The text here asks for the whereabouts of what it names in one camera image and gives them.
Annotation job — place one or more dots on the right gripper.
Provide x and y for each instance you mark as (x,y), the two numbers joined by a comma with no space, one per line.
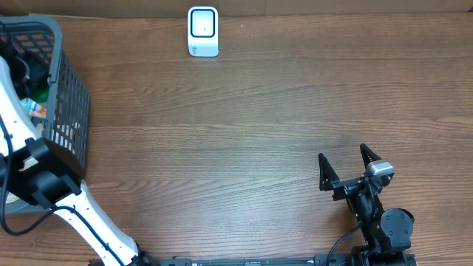
(329,178)

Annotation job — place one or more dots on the orange tissue packet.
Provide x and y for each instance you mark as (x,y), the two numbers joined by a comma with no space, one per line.
(33,109)

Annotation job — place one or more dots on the beige powder pouch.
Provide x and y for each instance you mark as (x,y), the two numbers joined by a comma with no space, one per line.
(40,128)

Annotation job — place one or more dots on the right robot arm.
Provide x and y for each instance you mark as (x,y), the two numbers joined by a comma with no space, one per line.
(387,233)

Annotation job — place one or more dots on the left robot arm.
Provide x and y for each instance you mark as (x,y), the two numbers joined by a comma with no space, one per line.
(46,172)

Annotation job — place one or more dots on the white barcode scanner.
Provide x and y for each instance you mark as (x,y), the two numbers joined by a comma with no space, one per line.
(203,31)

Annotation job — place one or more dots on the grey plastic mesh basket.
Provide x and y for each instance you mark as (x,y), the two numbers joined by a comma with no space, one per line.
(41,71)

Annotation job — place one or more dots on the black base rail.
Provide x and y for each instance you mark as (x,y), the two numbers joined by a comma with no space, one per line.
(251,262)

